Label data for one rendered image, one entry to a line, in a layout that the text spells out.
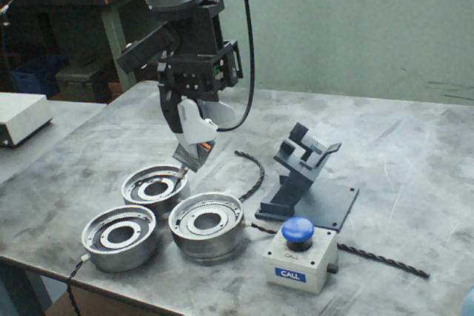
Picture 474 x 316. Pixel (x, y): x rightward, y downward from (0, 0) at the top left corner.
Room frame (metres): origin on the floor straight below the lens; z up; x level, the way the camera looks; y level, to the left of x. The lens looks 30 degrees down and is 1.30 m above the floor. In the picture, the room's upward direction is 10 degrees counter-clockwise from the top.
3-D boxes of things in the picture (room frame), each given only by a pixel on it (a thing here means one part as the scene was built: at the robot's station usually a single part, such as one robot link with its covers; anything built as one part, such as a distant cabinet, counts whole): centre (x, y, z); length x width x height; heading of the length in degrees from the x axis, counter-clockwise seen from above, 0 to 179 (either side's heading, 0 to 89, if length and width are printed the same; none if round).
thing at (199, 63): (0.65, 0.03, 1.07); 0.09 x 0.08 x 0.12; 58
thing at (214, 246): (0.62, 0.06, 0.82); 0.10 x 0.10 x 0.04
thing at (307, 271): (0.52, -0.06, 0.82); 0.08 x 0.07 x 0.05; 57
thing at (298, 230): (0.52, -0.06, 0.85); 0.04 x 0.04 x 0.05
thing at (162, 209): (0.73, 0.14, 0.82); 0.10 x 0.10 x 0.04
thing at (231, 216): (0.62, 0.06, 0.82); 0.08 x 0.08 x 0.02
